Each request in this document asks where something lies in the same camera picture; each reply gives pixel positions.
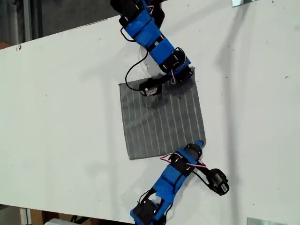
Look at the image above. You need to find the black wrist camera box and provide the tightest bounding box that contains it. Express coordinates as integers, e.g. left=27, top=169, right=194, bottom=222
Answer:
left=208, top=168, right=230, bottom=195
left=138, top=78, right=163, bottom=98

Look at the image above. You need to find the black camera stalk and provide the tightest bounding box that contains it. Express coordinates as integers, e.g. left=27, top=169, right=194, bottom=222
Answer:
left=159, top=74, right=175, bottom=84

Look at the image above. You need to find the black camera cable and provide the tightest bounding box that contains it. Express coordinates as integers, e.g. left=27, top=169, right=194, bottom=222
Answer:
left=125, top=50, right=150, bottom=91

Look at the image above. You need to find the grey striped square towel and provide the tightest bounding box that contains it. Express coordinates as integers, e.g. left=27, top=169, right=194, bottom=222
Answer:
left=118, top=67, right=207, bottom=161

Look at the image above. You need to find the brown cardboard box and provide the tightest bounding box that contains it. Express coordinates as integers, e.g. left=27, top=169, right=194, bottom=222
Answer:
left=30, top=208, right=92, bottom=225

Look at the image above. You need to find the white table leg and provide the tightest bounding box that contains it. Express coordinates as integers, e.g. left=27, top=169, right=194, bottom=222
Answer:
left=19, top=207, right=32, bottom=225

